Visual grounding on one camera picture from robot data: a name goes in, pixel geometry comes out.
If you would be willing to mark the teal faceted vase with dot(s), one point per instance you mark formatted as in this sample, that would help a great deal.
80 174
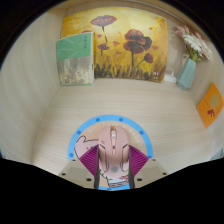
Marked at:
186 76

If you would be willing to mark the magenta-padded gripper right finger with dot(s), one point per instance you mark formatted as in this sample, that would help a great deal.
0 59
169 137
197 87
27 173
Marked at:
138 160

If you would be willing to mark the round blue-rimmed cartoon mouse pad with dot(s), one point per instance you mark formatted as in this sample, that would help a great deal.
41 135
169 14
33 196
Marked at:
83 140

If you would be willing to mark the green and beige book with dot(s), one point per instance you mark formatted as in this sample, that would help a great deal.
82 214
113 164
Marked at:
75 60

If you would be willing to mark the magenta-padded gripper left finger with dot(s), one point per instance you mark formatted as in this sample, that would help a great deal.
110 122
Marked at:
88 160

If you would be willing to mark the pink computer mouse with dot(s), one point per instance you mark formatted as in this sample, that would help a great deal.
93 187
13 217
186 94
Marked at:
113 150

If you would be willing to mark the pink and white flower bouquet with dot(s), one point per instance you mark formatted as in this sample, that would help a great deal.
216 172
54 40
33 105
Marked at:
195 41

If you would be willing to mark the orange book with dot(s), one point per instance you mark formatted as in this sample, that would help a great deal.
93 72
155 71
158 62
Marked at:
210 106

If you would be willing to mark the yellow poppy flower painting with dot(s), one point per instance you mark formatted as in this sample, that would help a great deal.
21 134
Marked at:
130 43

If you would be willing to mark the white power strip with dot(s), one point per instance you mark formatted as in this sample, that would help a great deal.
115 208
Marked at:
170 78

